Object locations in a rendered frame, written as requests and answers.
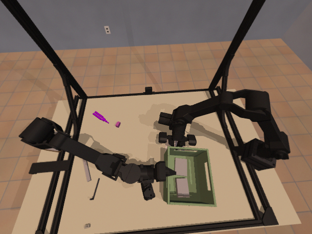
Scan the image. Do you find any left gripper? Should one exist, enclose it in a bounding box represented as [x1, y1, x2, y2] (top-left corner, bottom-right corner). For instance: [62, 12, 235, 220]
[158, 128, 196, 147]

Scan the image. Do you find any green plastic crate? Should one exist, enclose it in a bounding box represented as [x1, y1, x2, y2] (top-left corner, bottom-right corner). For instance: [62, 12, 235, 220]
[163, 146, 217, 207]

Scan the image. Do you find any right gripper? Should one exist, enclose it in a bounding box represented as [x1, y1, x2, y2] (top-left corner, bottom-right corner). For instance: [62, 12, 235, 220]
[137, 161, 176, 182]

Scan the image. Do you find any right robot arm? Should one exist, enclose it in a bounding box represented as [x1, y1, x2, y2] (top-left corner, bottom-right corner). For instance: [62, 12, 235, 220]
[19, 117, 155, 201]

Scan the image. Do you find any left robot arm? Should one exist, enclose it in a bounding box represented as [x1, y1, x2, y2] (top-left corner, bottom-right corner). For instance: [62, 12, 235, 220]
[158, 89, 290, 161]

